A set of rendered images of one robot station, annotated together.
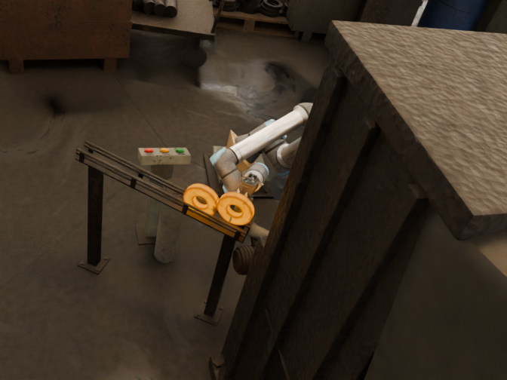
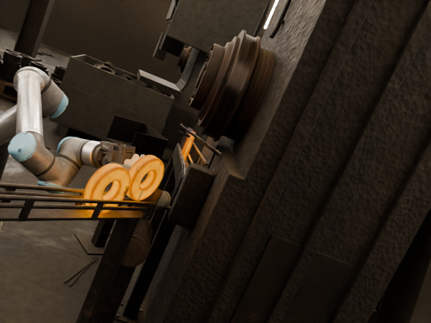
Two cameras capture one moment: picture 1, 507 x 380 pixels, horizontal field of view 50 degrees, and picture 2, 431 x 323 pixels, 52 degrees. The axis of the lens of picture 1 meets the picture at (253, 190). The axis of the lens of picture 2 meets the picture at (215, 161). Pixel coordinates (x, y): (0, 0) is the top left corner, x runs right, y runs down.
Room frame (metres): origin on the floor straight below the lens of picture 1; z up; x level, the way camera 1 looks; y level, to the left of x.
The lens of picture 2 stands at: (1.01, 1.29, 1.17)
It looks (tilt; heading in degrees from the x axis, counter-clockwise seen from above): 11 degrees down; 287
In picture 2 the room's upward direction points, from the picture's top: 24 degrees clockwise
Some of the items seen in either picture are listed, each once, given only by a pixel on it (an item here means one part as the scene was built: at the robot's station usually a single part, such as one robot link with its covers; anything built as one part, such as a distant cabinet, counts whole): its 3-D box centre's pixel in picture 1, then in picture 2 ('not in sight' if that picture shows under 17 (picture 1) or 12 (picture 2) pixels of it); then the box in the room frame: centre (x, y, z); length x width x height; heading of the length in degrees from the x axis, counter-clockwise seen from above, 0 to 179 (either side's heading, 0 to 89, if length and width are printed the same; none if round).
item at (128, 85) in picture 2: not in sight; (115, 106); (3.48, -2.63, 0.39); 1.03 x 0.83 x 0.79; 30
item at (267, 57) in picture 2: not in sight; (244, 93); (1.57, -0.50, 1.11); 0.47 x 0.10 x 0.47; 116
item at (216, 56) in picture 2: not in sight; (205, 77); (1.74, -0.42, 1.11); 0.28 x 0.06 x 0.28; 116
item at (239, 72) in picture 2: not in sight; (227, 86); (1.65, -0.47, 1.11); 0.47 x 0.06 x 0.47; 116
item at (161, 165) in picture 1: (158, 194); not in sight; (2.01, 0.47, 0.31); 0.24 x 0.16 x 0.62; 116
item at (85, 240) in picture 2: not in sight; (118, 186); (2.12, -0.78, 0.36); 0.26 x 0.20 x 0.72; 151
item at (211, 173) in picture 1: (238, 172); not in sight; (2.67, 0.13, 0.04); 0.40 x 0.40 x 0.08; 22
